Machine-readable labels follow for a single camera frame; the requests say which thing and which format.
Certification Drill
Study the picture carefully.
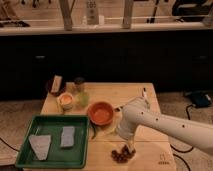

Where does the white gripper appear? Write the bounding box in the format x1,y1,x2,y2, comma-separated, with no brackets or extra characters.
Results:
117,118,136,140

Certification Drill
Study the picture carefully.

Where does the dark red grape bunch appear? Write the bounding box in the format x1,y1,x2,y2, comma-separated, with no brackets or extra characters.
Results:
111,145,136,163

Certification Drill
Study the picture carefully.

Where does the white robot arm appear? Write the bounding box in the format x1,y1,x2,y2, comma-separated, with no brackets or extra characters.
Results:
116,97,213,156

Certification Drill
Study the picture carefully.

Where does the orange bowl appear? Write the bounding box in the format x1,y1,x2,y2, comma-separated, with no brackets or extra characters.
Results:
87,102,114,126

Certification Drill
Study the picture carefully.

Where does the green plastic cup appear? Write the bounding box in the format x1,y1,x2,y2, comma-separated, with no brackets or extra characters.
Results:
78,92,89,107

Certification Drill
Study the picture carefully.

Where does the dark lidded spice jar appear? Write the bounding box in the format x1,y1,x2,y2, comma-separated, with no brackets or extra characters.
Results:
74,77,85,92

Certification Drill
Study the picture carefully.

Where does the blue-grey sponge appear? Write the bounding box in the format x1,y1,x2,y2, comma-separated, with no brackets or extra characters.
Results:
60,126,75,148

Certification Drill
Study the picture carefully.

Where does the small cream cup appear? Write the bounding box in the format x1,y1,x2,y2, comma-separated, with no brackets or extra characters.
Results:
57,93,73,110

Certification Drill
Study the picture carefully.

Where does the black power adapter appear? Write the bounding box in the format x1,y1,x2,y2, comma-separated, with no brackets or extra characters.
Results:
189,92,211,108

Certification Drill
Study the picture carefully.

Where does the green plastic tray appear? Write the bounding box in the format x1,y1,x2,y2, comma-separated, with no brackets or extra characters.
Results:
15,115,89,169

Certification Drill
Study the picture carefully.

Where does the grey folded cloth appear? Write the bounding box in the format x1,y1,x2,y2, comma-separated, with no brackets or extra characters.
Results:
29,135,51,160

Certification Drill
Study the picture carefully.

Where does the black floor cable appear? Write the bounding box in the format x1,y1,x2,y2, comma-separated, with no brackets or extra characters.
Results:
169,103,195,171

